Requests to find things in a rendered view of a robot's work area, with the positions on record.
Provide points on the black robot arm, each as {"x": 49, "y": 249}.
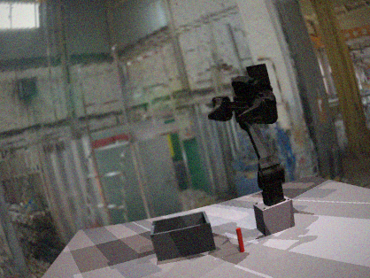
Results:
{"x": 270, "y": 170}

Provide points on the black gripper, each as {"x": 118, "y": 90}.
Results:
{"x": 261, "y": 110}

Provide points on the red peg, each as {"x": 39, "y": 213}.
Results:
{"x": 240, "y": 240}

